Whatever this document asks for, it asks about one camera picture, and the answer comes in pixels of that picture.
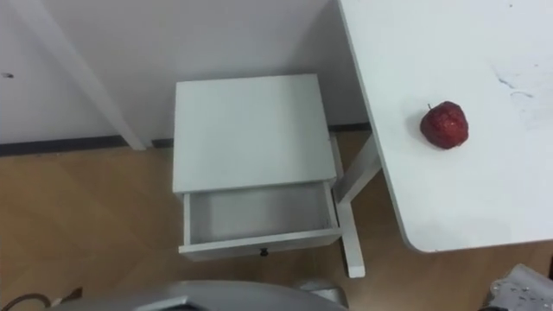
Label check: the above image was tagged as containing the white desk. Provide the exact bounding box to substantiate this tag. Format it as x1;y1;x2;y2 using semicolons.
329;0;553;279

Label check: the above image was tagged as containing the open white cabinet drawer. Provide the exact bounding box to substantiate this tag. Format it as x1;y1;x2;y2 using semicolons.
177;181;344;263

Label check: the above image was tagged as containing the white bedside cabinet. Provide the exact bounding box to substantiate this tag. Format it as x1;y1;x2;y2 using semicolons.
172;73;345;263

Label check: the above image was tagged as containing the red apple soft toy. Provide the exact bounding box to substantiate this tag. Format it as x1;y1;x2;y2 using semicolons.
419;100;471;151

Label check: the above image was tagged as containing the robot body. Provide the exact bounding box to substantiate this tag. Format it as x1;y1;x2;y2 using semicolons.
46;279;346;311

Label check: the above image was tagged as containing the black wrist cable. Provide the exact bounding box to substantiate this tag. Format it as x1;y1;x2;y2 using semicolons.
0;286;84;311

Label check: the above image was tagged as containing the dark baseboard strip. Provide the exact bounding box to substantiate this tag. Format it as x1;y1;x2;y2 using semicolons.
0;122;372;157

